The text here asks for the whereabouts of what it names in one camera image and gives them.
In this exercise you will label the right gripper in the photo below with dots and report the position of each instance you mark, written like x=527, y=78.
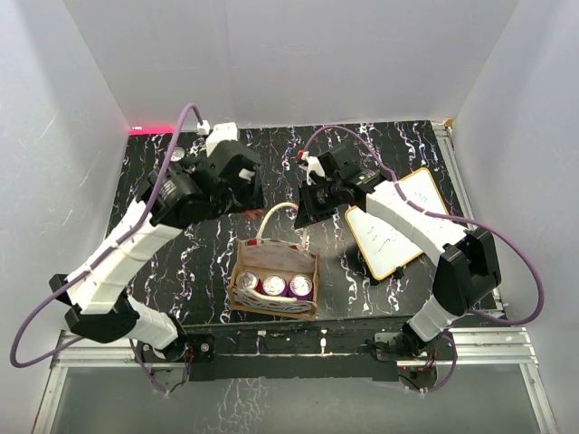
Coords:
x=308, y=211

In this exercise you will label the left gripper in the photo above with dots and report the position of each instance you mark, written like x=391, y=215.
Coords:
x=250, y=198

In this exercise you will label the burlap watermelon canvas bag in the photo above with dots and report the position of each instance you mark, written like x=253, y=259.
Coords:
x=265, y=256

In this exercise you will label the purple fanta can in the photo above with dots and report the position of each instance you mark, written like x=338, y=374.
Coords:
x=301, y=287
x=274, y=285

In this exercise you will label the black soda can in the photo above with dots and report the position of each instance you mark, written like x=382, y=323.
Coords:
x=178, y=154

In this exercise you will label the red soda can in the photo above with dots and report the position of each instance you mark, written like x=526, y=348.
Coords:
x=248, y=280
x=253, y=214

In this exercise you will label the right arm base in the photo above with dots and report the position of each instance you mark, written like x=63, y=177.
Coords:
x=407, y=350

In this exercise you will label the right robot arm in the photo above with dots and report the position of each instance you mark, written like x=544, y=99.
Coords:
x=466, y=260

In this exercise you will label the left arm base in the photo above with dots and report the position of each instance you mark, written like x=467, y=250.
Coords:
x=190, y=348

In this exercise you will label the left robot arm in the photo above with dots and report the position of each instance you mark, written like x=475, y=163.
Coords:
x=181, y=193

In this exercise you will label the orange-framed whiteboard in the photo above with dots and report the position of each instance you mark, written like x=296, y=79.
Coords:
x=388, y=244

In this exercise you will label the pink tape strip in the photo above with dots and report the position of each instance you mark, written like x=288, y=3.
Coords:
x=144, y=131

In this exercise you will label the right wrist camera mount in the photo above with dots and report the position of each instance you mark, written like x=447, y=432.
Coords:
x=315, y=173

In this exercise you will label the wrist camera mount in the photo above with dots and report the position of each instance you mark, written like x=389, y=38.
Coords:
x=315, y=173
x=217, y=134

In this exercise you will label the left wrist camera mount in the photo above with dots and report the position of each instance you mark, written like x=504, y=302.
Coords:
x=217, y=134

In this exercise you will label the aluminium front rail frame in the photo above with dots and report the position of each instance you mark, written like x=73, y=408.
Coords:
x=292, y=377

